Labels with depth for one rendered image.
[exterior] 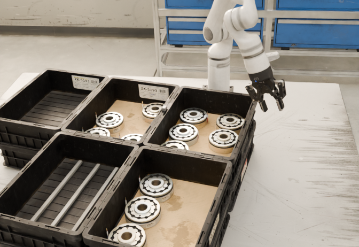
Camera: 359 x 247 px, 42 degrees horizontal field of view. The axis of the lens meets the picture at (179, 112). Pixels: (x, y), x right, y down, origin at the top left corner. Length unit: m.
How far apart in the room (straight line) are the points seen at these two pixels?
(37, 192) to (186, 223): 0.49
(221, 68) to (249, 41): 0.47
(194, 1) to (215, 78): 1.61
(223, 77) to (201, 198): 0.65
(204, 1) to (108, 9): 1.37
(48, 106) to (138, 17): 2.68
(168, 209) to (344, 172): 0.70
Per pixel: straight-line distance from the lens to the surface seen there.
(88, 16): 4.68
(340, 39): 3.60
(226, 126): 1.68
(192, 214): 1.39
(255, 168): 1.75
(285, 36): 3.55
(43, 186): 1.57
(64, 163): 1.64
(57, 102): 1.99
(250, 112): 1.63
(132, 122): 1.78
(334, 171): 1.79
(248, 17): 1.43
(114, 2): 4.55
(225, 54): 1.88
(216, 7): 1.77
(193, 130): 1.66
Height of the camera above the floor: 1.81
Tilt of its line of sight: 32 degrees down
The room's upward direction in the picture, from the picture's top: 3 degrees counter-clockwise
